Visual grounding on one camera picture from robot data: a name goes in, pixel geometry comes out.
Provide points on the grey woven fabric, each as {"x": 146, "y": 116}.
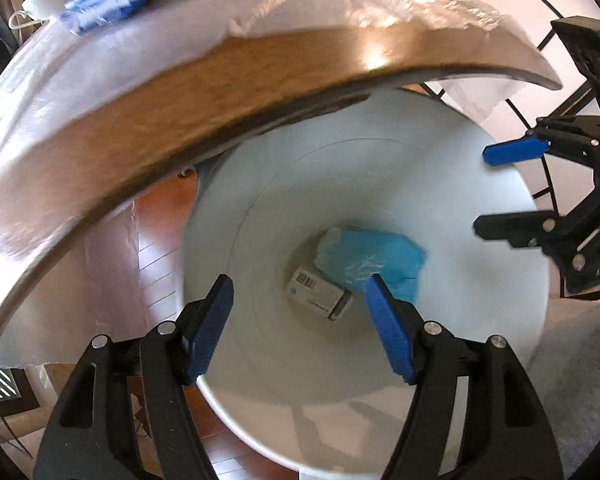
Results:
{"x": 580, "y": 385}

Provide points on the blue plastic bag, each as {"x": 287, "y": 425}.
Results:
{"x": 375, "y": 255}

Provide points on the white round trash bin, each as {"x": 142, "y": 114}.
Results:
{"x": 455, "y": 210}

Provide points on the blue plastic packet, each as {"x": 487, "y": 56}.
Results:
{"x": 105, "y": 5}

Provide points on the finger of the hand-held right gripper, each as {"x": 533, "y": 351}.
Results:
{"x": 515, "y": 151}
{"x": 515, "y": 227}

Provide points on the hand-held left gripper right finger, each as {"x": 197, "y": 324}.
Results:
{"x": 390, "y": 330}

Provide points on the white ceramic cup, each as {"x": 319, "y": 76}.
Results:
{"x": 47, "y": 2}

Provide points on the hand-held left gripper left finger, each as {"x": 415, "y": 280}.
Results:
{"x": 210, "y": 330}

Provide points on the white barcode carton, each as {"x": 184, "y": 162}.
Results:
{"x": 315, "y": 295}

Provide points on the wooden table with plastic cover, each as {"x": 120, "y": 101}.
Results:
{"x": 130, "y": 70}

